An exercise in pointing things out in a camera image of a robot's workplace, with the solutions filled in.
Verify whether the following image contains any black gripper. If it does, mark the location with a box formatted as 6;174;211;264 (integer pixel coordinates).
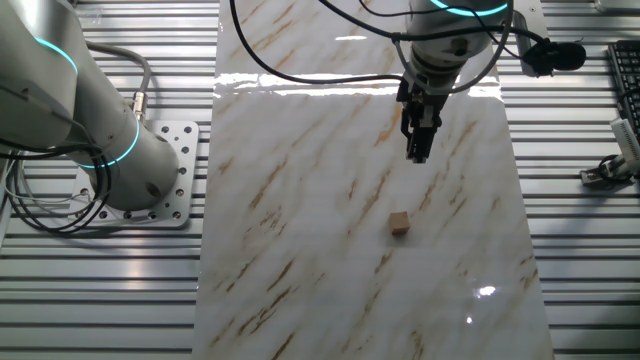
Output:
397;74;451;165

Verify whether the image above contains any small wooden block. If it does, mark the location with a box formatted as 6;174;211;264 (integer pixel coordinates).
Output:
389;210;412;237

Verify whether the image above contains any white marble pattern mat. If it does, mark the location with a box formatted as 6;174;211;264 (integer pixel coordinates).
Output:
191;0;556;360

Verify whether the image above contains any black keyboard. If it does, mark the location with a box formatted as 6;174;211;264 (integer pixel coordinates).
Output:
607;39;640;136

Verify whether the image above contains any grey flat device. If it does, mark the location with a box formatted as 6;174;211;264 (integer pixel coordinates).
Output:
594;0;640;14

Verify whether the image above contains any grey looped cable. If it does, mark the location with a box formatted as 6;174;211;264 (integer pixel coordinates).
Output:
393;0;515;96

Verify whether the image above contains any silver camera bracket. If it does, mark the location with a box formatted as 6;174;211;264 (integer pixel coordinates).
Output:
510;0;549;76

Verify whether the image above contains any long black cable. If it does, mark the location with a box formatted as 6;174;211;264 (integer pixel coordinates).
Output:
229;0;404;86

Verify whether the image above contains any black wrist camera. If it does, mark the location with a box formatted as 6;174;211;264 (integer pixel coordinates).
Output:
522;40;587;78

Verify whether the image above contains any metal camera mount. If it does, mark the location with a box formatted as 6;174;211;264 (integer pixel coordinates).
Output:
579;153;640;189

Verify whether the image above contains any black looped camera cable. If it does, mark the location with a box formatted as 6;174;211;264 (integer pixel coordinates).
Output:
596;153;632;184

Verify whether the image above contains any silver external camera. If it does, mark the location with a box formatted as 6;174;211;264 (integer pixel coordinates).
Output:
609;117;640;176

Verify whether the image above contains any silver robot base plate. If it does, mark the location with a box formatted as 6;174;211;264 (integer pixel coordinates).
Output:
67;119;200;230

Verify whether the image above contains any grey cable with metal connector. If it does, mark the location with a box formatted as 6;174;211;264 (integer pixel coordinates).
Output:
85;41;153;124

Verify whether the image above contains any black cable bundle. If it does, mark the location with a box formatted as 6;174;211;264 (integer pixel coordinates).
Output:
0;137;114;236

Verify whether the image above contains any thin white cable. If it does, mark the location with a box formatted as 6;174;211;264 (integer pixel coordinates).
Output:
4;159;96;207

